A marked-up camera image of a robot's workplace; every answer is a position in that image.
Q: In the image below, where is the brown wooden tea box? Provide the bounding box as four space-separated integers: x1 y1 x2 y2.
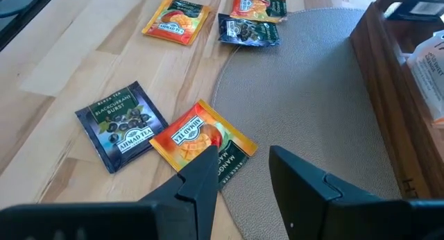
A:
350 0 444 199

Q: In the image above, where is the black aluminium table frame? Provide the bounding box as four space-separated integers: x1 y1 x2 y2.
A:
0 0 62 52

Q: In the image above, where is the Ahmad blackcurrant burst tea bag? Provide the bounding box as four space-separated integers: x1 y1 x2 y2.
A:
217 13 281 47
75 80 169 174
384 0 444 22

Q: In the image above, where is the Ahmad mango magic tea bag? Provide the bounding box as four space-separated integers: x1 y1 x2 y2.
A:
149 99 259 191
230 0 288 24
142 0 212 46

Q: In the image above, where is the round grey placemat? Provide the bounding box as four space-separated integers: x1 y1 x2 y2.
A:
211 7 403 240

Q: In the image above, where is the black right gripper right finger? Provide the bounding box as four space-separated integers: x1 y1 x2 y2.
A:
268 145 444 240

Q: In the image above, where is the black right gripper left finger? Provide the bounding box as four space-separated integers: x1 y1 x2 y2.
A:
0 145 219 240

